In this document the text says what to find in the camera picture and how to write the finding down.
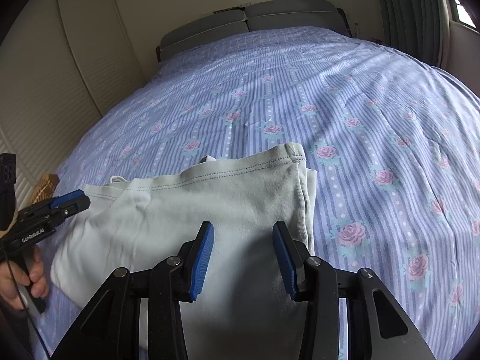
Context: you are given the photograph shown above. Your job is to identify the grey right headboard cushion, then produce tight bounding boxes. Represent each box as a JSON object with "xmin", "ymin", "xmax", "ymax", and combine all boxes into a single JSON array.
[{"xmin": 244, "ymin": 0, "xmax": 352, "ymax": 37}]

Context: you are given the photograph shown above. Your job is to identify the green curtain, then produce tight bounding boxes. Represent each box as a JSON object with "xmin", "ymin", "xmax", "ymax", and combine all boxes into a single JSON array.
[{"xmin": 378, "ymin": 0, "xmax": 449, "ymax": 68}]

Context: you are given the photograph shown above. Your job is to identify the white louvered wardrobe doors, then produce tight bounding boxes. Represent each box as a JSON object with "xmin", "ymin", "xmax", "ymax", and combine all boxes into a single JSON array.
[{"xmin": 1, "ymin": 0, "xmax": 146, "ymax": 206}]

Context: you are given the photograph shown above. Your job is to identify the blue floral striped bedsheet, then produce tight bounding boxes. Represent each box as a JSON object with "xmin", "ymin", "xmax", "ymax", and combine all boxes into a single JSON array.
[{"xmin": 33, "ymin": 27, "xmax": 479, "ymax": 359}]

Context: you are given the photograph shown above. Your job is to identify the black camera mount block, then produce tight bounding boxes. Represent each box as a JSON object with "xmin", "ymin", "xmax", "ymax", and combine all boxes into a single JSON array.
[{"xmin": 0, "ymin": 153, "xmax": 16, "ymax": 231}]

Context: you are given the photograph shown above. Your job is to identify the grey left headboard cushion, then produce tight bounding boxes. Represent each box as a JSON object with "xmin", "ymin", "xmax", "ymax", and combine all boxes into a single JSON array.
[{"xmin": 155, "ymin": 9, "xmax": 249, "ymax": 62}]

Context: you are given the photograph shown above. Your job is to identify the person's left hand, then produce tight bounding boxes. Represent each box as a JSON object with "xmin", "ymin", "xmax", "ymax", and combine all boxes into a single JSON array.
[{"xmin": 0, "ymin": 245, "xmax": 49, "ymax": 311}]

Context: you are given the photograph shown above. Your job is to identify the grey headboard cushion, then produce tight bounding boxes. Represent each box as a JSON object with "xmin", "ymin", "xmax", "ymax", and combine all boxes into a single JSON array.
[
  {"xmin": 155, "ymin": 9, "xmax": 249, "ymax": 62},
  {"xmin": 244, "ymin": 0, "xmax": 352, "ymax": 37}
]

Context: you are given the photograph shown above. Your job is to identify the pale green long-sleeve shirt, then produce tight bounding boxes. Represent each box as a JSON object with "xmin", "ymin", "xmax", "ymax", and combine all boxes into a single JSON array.
[{"xmin": 50, "ymin": 143, "xmax": 317, "ymax": 359}]

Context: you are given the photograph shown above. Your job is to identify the window with railing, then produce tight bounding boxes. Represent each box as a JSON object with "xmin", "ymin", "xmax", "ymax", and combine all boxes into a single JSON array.
[{"xmin": 450, "ymin": 0, "xmax": 477, "ymax": 29}]

